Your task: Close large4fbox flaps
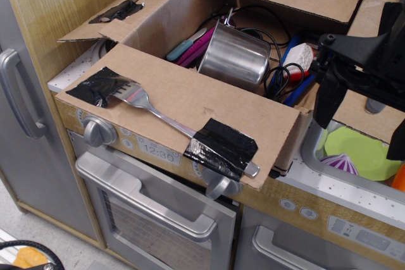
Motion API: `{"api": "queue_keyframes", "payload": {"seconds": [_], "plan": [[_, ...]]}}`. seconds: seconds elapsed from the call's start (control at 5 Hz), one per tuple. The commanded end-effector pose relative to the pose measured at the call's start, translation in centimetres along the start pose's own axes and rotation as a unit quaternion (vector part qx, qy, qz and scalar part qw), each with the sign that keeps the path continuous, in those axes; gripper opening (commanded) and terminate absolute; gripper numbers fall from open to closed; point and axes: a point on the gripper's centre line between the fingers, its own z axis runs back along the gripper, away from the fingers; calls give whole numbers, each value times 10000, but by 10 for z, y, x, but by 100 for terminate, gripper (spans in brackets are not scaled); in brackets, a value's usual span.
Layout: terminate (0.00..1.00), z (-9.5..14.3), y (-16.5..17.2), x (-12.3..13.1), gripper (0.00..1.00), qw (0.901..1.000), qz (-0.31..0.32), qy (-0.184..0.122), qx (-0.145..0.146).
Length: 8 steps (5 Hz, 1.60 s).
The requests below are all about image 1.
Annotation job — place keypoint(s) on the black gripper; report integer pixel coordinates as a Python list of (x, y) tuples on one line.
[(370, 66)]

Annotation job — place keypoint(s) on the green plate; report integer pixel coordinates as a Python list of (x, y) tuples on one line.
[(368, 155)]

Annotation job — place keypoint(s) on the purple toy onion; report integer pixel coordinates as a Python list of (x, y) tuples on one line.
[(342, 162)]

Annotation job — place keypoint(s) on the grey toy sink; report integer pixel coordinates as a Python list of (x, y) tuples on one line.
[(313, 150)]

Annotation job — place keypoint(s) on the orange toy item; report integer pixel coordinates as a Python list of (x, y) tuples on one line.
[(399, 179)]

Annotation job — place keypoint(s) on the red white toy food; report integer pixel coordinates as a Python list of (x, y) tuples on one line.
[(298, 61)]

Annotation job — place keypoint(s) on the large brown cardboard box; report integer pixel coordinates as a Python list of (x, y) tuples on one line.
[(144, 39)]

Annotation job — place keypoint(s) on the silver dishwasher door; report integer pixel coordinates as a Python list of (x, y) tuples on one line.
[(269, 243)]

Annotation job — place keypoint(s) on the shiny steel pot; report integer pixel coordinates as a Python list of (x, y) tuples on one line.
[(235, 57)]

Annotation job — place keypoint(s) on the right silver oven knob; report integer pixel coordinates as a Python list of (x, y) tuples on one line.
[(218, 184)]

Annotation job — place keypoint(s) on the silver oven knob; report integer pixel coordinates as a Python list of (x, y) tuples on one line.
[(218, 184), (98, 132)]

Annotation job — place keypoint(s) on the magenta utensil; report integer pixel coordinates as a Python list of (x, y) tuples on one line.
[(196, 50)]

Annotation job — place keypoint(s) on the silver oven door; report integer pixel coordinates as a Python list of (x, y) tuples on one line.
[(153, 221)]

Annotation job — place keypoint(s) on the silver metal fork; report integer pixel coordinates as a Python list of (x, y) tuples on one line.
[(134, 95)]

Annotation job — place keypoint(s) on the left silver oven knob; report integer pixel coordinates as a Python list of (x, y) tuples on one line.
[(98, 132)]

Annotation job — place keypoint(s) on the black tape lower flap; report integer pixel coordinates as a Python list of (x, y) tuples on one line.
[(119, 12)]

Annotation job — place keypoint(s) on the black tape on fork tines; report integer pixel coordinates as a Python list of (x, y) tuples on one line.
[(97, 89)]

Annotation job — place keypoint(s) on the black orange object on floor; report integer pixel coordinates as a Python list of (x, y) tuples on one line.
[(32, 255)]

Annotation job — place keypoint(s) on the black tape on fork handle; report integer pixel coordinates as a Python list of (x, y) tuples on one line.
[(224, 149)]

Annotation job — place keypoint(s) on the teal handled utensil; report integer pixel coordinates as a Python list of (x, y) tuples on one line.
[(183, 46)]

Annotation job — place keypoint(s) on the silver fridge door handle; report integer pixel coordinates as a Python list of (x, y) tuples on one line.
[(9, 84)]

